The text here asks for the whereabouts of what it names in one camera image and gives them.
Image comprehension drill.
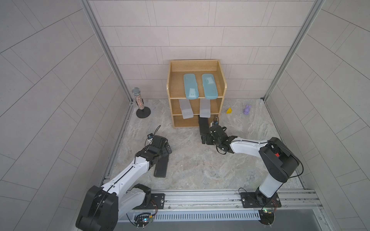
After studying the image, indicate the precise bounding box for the aluminium mounting rail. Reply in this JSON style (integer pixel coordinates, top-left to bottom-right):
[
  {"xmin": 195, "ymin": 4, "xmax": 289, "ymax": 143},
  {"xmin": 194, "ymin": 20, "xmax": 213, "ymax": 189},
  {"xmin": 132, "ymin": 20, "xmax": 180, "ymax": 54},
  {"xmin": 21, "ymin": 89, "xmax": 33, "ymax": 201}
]
[{"xmin": 119, "ymin": 189, "xmax": 322, "ymax": 211}]

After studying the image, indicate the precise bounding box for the small purple toy figure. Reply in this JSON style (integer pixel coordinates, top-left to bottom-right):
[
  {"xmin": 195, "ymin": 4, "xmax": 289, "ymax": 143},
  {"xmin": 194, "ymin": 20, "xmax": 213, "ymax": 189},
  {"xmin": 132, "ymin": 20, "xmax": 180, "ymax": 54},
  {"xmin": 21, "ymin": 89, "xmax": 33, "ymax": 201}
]
[{"xmin": 243, "ymin": 105, "xmax": 251, "ymax": 115}]

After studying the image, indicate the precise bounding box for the black pencil case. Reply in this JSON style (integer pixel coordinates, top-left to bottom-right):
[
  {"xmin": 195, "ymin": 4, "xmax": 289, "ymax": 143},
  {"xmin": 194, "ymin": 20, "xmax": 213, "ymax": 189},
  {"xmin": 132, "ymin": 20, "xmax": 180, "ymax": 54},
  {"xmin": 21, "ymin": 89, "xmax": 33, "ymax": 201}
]
[
  {"xmin": 154, "ymin": 156, "xmax": 169, "ymax": 178},
  {"xmin": 198, "ymin": 116, "xmax": 209, "ymax": 136}
]

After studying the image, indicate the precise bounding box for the wooden three-tier shelf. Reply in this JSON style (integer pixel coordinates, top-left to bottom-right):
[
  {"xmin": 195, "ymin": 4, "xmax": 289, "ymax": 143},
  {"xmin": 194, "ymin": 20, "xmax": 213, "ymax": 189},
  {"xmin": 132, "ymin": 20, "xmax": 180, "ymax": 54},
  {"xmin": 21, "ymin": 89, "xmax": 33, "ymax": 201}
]
[{"xmin": 166, "ymin": 60, "xmax": 227, "ymax": 128}]

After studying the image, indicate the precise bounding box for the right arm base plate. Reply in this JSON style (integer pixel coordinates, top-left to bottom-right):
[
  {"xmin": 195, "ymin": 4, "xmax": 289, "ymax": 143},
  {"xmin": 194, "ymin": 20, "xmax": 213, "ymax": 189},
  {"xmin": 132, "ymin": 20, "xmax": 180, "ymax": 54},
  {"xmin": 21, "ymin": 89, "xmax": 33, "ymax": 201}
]
[{"xmin": 240, "ymin": 192, "xmax": 281, "ymax": 209}]

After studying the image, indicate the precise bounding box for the glass grinder on black base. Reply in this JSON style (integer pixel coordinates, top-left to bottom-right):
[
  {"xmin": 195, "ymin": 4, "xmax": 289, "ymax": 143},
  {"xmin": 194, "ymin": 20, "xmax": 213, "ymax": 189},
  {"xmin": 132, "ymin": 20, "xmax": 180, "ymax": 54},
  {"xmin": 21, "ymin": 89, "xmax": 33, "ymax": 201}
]
[{"xmin": 132, "ymin": 87, "xmax": 151, "ymax": 118}]

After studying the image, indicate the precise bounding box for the teal pencil case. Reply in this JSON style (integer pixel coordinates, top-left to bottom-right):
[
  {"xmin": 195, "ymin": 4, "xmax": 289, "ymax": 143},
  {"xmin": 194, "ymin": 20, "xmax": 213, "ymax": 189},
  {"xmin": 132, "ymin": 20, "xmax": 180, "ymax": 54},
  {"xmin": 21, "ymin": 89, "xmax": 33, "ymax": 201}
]
[
  {"xmin": 183, "ymin": 74, "xmax": 199, "ymax": 100},
  {"xmin": 202, "ymin": 74, "xmax": 218, "ymax": 100}
]

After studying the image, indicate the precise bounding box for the left circuit board connector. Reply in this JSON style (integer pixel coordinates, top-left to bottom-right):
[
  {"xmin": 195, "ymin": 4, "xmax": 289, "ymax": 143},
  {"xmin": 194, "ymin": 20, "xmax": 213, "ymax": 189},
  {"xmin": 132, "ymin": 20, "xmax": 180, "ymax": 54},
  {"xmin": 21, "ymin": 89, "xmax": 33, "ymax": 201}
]
[{"xmin": 134, "ymin": 212, "xmax": 153, "ymax": 229}]

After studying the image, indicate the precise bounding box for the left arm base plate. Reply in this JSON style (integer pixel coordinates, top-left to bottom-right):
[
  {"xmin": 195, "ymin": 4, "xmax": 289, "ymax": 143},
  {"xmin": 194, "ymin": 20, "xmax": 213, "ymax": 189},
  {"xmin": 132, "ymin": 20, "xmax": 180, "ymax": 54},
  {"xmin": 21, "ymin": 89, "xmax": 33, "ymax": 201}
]
[{"xmin": 134, "ymin": 193, "xmax": 165, "ymax": 210}]

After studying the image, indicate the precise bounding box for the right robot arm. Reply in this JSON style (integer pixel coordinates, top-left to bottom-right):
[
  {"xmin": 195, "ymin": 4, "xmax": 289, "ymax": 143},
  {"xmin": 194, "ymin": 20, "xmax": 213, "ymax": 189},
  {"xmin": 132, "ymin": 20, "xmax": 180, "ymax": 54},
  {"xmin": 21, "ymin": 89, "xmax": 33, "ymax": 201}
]
[{"xmin": 199, "ymin": 124, "xmax": 302, "ymax": 205}]

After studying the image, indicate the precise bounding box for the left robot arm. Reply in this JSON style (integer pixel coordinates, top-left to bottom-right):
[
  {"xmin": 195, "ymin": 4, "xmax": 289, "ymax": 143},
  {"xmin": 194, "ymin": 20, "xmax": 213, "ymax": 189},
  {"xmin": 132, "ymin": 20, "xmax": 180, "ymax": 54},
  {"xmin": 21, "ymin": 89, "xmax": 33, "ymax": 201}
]
[{"xmin": 76, "ymin": 134, "xmax": 172, "ymax": 231}]

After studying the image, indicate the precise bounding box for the frosted white pencil case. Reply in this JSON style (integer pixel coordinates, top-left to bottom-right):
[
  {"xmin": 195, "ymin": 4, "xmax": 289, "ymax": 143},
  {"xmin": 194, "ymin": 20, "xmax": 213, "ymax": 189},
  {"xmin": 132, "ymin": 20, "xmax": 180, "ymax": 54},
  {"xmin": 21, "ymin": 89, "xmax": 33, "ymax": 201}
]
[
  {"xmin": 179, "ymin": 99, "xmax": 194, "ymax": 119},
  {"xmin": 199, "ymin": 98, "xmax": 211, "ymax": 118}
]

